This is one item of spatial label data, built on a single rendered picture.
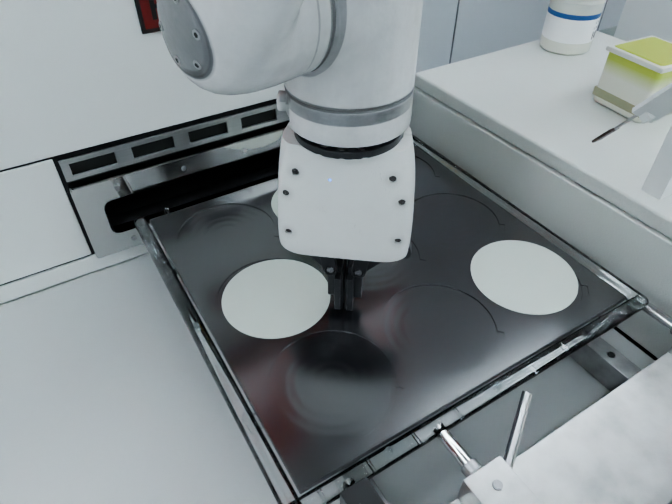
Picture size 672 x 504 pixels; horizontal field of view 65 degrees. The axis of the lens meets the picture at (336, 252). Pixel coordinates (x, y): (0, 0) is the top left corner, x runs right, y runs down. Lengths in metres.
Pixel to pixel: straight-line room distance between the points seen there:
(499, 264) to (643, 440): 0.19
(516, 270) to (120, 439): 0.40
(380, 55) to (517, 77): 0.47
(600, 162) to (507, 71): 0.23
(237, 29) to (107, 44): 0.34
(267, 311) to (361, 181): 0.17
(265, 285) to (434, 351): 0.17
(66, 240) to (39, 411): 0.19
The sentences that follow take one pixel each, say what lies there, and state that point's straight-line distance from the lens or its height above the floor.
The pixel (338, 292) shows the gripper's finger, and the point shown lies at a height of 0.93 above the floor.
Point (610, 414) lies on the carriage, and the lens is 0.49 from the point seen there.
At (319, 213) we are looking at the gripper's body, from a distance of 0.38.
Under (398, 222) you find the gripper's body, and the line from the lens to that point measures 0.38.
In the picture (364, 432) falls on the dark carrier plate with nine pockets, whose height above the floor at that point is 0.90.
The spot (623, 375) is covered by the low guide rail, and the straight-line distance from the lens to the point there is 0.56.
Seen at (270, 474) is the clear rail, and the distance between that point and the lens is 0.39.
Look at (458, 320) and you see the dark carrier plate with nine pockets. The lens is 0.48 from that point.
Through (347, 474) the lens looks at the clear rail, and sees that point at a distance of 0.39.
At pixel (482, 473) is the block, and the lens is 0.40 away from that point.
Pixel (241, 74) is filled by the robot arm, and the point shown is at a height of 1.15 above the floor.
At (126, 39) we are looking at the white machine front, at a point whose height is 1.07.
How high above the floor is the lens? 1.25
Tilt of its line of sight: 42 degrees down
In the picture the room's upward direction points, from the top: straight up
